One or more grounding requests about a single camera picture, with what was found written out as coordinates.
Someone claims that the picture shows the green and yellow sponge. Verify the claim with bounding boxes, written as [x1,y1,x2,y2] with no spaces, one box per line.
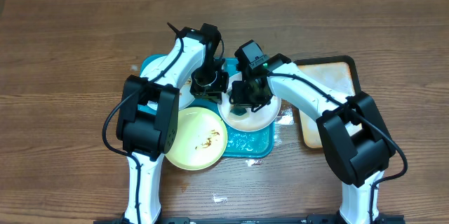
[231,107,247,116]

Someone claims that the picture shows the black tray with wet cloth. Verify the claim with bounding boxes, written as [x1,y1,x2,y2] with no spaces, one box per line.
[295,55,361,149]

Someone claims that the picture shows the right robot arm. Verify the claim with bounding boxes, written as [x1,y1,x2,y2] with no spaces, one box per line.
[229,40,396,223]

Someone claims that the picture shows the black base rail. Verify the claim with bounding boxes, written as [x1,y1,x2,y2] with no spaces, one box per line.
[93,214,406,224]

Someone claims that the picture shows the teal plastic tray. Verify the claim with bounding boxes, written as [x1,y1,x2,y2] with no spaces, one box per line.
[138,54,275,159]

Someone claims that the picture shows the white plate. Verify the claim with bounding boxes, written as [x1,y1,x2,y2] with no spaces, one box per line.
[156,76,194,110]
[217,73,281,132]

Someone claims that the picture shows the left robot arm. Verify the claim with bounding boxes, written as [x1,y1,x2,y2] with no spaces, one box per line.
[114,24,229,223]

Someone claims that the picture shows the yellow plate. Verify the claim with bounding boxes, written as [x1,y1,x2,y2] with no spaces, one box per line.
[166,107,228,171]

